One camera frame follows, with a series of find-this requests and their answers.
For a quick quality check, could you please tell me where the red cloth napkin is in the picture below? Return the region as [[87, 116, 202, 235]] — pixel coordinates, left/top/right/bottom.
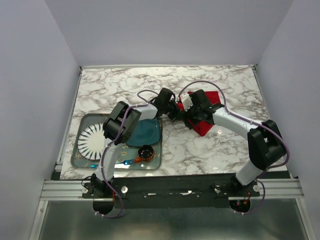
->
[[177, 91, 221, 137]]

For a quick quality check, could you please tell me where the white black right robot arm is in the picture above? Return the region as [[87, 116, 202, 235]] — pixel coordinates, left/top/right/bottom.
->
[[181, 103, 290, 196]]

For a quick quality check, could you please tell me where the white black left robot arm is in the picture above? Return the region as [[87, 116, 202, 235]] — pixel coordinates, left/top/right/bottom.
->
[[88, 88, 179, 198]]

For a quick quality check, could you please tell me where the teal square plate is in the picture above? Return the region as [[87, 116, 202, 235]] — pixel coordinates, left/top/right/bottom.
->
[[126, 119, 161, 147]]

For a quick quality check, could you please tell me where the brown ceramic cup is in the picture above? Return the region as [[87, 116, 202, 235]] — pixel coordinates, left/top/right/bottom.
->
[[134, 145, 155, 164]]

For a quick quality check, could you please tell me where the glass rectangular tray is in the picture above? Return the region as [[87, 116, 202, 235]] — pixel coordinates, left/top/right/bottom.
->
[[71, 113, 163, 171]]

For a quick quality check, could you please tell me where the white blue striped plate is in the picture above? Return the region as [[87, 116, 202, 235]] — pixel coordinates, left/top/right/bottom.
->
[[77, 123, 105, 161]]

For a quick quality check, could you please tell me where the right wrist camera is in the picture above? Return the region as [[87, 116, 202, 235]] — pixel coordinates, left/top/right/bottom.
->
[[178, 89, 211, 112]]

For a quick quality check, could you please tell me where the blue handled utensil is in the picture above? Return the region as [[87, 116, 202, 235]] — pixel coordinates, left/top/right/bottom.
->
[[90, 159, 136, 169]]

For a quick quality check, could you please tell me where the black mounting base plate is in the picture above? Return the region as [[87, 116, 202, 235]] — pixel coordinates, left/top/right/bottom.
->
[[82, 173, 260, 209]]

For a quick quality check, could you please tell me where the aluminium frame rail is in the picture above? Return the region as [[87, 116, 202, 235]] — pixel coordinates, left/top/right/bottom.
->
[[40, 178, 305, 202]]

